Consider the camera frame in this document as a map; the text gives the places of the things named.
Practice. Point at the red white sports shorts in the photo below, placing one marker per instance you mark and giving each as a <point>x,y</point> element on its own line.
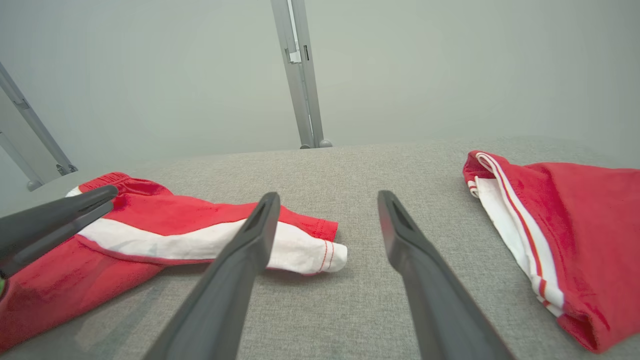
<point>165,220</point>

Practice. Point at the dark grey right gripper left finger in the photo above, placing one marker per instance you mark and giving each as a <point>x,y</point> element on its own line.
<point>225,300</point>

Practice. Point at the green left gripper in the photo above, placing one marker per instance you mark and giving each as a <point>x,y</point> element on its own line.
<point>2,289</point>

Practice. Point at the grey rounded post foot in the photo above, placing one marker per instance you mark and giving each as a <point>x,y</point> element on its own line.
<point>325,144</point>

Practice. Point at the red number 23 basketball jersey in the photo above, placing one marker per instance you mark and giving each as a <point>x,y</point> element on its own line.
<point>595,240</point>

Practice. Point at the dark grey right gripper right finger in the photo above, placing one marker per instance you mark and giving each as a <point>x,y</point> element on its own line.
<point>440,310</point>

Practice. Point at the grey metal partition post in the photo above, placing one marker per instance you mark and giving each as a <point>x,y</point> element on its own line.
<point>300,90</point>
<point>35,135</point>

